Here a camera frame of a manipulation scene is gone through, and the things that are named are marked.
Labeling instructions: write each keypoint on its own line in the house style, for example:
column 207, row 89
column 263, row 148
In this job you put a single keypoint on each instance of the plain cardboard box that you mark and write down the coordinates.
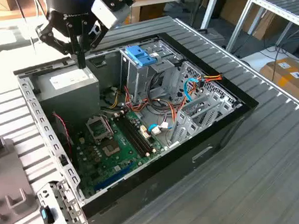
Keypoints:
column 268, row 23

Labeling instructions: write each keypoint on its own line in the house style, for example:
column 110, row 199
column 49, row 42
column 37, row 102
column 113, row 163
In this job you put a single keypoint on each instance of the grey metal slot bracket plate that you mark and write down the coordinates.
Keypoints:
column 68, row 204

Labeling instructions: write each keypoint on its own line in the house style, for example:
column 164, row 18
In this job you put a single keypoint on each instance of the cardboard box with white labels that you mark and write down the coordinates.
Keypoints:
column 289, row 82

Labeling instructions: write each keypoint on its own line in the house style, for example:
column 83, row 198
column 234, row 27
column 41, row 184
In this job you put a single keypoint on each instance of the black latch with blue mark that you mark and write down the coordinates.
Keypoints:
column 44, row 216

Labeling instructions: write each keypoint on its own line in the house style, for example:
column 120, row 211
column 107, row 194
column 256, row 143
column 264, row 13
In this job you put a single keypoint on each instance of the black RAM slot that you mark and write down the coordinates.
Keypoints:
column 137, row 133
column 132, row 137

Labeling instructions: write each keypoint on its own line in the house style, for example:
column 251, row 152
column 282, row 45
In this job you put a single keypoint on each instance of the grey metal disk bay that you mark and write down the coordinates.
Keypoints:
column 225, row 104

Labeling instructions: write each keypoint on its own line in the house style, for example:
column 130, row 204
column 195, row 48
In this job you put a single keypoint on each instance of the grey parts rack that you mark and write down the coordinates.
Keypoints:
column 5, row 179

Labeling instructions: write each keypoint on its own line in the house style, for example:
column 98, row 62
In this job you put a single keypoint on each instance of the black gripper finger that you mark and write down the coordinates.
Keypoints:
column 85, row 34
column 52, row 36

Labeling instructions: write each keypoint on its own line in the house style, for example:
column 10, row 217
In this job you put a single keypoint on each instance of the green motherboard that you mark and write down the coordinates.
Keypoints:
column 123, row 146

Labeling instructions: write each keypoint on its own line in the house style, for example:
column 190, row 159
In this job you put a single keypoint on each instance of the grey power supply unit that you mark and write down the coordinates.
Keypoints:
column 68, row 98

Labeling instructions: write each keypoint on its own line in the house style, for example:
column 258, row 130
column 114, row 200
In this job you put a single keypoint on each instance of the blue plastic drive latch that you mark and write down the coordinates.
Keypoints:
column 140, row 56

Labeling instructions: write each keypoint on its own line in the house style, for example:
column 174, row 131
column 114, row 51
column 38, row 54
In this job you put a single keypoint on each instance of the grey metal drive cage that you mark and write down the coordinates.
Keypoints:
column 138, row 81

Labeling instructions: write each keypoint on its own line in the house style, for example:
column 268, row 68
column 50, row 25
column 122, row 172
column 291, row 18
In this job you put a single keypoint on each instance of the blue expansion slot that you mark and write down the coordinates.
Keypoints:
column 113, row 177

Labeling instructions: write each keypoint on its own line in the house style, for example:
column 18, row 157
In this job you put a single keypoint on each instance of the black open PC case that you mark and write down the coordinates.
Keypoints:
column 159, row 190

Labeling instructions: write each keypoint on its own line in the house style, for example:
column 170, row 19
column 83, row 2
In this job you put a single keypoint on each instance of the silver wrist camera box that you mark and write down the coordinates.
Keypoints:
column 108, row 12

